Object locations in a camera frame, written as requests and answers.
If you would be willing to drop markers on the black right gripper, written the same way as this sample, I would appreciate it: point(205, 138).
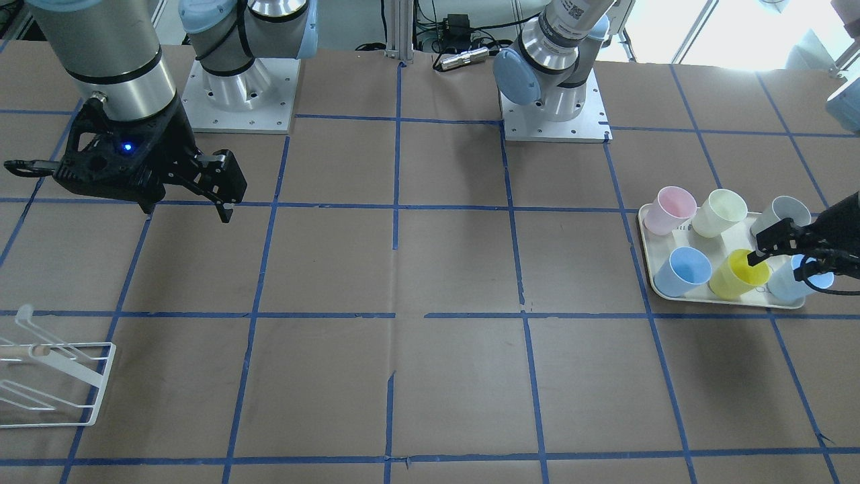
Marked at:
point(170, 144)

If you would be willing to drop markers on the silver cylinder device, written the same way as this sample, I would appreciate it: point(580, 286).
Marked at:
point(460, 60)

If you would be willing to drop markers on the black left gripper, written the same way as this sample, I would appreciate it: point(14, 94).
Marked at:
point(835, 223)

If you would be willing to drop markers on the yellow plastic cup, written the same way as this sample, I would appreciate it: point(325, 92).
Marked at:
point(734, 277)

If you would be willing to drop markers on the white wire cup rack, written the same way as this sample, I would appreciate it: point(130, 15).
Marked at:
point(50, 382)

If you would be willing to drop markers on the pale green plastic cup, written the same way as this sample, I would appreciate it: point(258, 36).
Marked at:
point(721, 210)

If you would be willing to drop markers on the blue plastic cup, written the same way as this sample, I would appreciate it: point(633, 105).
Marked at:
point(784, 286)
point(685, 269)

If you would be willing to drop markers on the grey plastic cup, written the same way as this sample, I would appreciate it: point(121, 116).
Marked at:
point(781, 207)

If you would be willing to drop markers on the blue plastic cup far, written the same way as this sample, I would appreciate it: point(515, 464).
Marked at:
point(784, 286)

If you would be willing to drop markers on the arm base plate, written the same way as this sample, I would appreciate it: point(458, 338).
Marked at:
point(258, 101)
point(564, 115)

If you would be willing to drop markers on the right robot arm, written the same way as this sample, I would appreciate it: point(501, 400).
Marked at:
point(112, 48)

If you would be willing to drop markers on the blue plastic cup near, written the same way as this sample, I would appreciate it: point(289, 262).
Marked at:
point(685, 269)

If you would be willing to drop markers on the pink plastic cup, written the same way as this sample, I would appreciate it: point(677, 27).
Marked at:
point(671, 208)

